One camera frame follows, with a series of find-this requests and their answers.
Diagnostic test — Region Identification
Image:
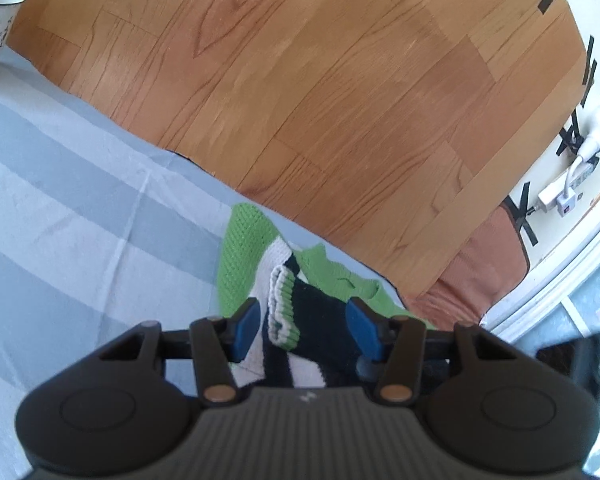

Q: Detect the wood-grain vinyl sheet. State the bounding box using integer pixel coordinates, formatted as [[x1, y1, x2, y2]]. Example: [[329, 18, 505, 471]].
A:
[[5, 0, 588, 318]]

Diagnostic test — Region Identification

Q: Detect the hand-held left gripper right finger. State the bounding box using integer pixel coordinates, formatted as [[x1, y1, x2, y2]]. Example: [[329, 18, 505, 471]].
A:
[[345, 296, 516, 406]]

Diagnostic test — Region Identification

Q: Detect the grey white striped blanket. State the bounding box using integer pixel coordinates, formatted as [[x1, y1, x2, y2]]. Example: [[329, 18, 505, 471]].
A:
[[0, 45, 421, 480]]

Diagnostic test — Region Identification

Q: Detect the black tape cross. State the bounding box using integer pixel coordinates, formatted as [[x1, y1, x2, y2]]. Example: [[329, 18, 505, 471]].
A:
[[557, 110, 584, 158], [502, 182, 541, 247]]

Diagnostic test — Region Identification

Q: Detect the black green white knitted garment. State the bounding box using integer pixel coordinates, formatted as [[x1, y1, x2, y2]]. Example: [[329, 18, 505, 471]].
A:
[[215, 203, 438, 391]]

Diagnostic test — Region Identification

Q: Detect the white power strip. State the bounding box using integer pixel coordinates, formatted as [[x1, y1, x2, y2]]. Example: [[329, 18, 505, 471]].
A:
[[567, 155, 600, 193]]

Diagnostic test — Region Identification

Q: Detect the brown perforated cushion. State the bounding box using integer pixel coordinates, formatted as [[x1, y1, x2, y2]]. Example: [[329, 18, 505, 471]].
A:
[[405, 205, 531, 331]]

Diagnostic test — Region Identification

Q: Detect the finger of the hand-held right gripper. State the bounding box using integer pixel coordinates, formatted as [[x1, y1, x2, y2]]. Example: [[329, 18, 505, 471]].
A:
[[535, 332, 600, 411]]

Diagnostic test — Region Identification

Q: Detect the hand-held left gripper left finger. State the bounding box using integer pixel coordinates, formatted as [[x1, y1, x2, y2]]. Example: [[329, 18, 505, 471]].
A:
[[97, 297, 263, 406]]

